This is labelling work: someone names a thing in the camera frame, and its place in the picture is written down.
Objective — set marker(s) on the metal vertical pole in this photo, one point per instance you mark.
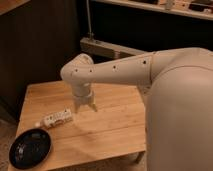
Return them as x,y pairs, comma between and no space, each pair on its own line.
90,32

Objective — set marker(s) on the black ceramic bowl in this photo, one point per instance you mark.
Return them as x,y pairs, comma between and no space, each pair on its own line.
30,148

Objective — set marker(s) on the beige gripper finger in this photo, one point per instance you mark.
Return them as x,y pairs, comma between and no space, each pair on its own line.
76,108
93,107

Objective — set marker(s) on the wooden table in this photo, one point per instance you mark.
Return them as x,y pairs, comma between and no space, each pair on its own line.
115,128

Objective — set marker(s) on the upper wooden shelf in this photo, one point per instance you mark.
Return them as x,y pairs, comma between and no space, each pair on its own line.
167,8

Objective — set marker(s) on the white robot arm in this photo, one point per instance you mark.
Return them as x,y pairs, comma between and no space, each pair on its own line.
178,84

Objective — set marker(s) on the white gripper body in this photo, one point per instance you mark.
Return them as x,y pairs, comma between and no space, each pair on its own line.
83,94

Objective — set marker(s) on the wooden shelf beam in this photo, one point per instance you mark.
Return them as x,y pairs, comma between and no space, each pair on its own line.
105,49

